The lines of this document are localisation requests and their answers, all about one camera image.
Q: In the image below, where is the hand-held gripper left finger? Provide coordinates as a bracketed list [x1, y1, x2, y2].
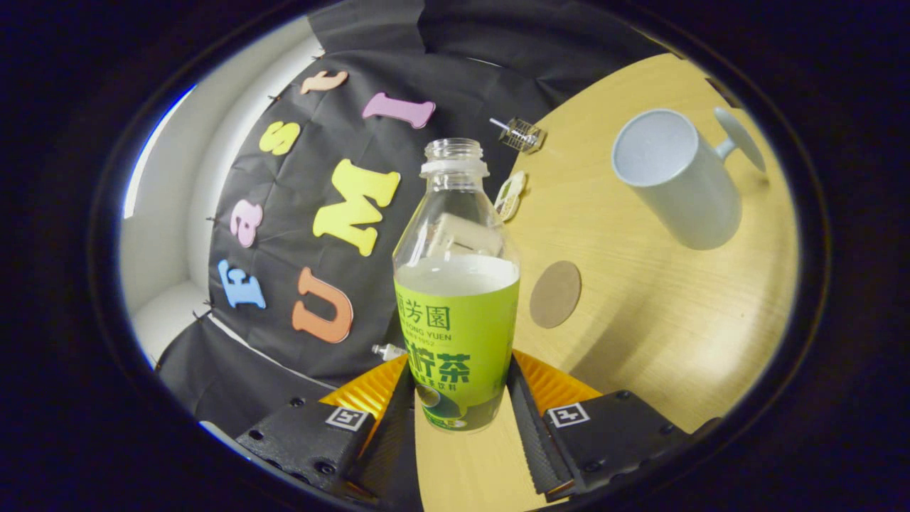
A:
[235, 354, 420, 507]

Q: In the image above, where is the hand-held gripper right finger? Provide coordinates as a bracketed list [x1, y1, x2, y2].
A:
[506, 348, 694, 502]

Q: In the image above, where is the green label juice bottle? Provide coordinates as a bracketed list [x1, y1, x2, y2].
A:
[392, 138, 522, 433]

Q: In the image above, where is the round brown coaster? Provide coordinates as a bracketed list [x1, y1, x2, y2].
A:
[529, 260, 582, 329]

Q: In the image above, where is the pale grey cup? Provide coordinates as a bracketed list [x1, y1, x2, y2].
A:
[611, 107, 767, 251]

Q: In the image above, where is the wooden table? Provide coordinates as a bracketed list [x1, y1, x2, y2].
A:
[416, 53, 801, 512]

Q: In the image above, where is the white divided snack tray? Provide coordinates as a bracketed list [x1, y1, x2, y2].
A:
[495, 170, 528, 222]

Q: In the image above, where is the black backdrop cloth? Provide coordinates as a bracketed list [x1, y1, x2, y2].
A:
[156, 0, 669, 434]

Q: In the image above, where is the wire mesh holder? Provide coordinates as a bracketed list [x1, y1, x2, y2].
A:
[501, 117, 548, 155]

